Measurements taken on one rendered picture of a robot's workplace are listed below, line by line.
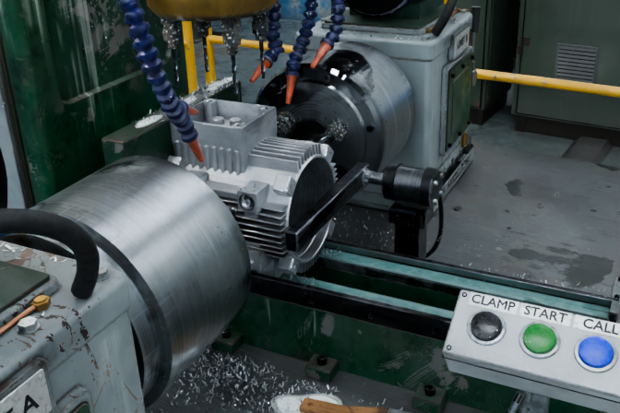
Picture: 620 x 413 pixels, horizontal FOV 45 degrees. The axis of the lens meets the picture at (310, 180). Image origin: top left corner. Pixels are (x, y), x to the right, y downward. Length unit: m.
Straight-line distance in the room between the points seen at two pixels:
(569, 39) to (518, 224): 2.63
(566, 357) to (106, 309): 0.41
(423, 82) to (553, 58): 2.75
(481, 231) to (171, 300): 0.84
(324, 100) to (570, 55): 2.94
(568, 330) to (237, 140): 0.51
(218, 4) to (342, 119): 0.37
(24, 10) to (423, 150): 0.78
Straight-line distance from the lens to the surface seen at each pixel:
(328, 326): 1.08
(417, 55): 1.41
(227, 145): 1.05
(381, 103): 1.26
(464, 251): 1.42
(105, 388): 0.71
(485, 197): 1.63
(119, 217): 0.79
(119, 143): 1.03
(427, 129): 1.46
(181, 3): 0.98
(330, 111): 1.25
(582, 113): 4.18
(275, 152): 1.05
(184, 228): 0.82
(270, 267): 1.09
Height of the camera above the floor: 1.50
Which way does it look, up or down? 24 degrees down
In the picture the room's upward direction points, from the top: 2 degrees counter-clockwise
